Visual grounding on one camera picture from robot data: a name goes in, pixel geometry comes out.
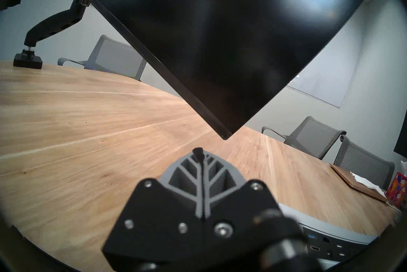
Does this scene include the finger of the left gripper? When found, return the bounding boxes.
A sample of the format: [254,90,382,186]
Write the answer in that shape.
[0,0,21,11]

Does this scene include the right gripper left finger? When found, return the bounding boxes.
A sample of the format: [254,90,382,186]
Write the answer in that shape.
[102,147,204,272]

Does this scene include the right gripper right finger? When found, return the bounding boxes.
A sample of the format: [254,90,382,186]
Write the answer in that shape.
[203,148,280,272]

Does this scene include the curved black Samsung monitor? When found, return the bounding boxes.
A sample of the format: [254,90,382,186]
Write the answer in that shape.
[50,0,380,140]

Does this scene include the grey mesh office chair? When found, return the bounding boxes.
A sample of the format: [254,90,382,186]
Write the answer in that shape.
[58,35,147,81]
[333,135,396,191]
[262,116,347,160]

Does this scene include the silver table outlet panel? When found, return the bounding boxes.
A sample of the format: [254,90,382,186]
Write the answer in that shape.
[278,203,380,264]

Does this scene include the white paper napkin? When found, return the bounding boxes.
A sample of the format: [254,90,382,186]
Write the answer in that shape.
[350,172,387,194]

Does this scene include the colourful pink tissue box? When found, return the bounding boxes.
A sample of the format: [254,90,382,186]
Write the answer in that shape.
[385,162,407,205]

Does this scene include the white glass wall board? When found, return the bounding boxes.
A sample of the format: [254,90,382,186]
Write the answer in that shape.
[286,14,364,108]

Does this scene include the large black wall television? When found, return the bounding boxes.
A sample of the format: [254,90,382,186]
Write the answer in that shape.
[394,125,407,158]

